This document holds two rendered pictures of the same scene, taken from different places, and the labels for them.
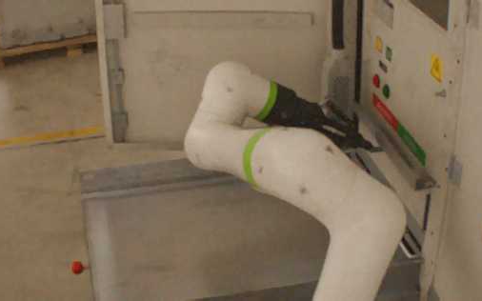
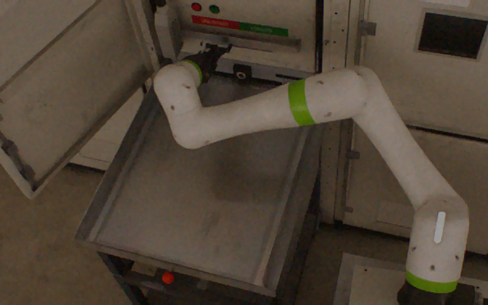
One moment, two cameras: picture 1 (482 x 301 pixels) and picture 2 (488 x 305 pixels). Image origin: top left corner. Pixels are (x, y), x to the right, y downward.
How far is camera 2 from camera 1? 117 cm
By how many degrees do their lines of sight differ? 46
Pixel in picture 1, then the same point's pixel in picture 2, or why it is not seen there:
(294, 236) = not seen: hidden behind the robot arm
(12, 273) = not seen: outside the picture
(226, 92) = (189, 91)
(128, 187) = (102, 204)
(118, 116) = (27, 173)
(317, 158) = (363, 83)
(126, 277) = (210, 246)
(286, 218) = not seen: hidden behind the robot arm
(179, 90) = (53, 117)
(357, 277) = (398, 120)
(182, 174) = (119, 164)
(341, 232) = (370, 107)
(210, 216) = (175, 169)
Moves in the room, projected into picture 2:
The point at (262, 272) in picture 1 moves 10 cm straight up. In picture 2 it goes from (255, 166) to (252, 148)
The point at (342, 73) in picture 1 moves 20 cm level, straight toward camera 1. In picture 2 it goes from (173, 18) to (223, 43)
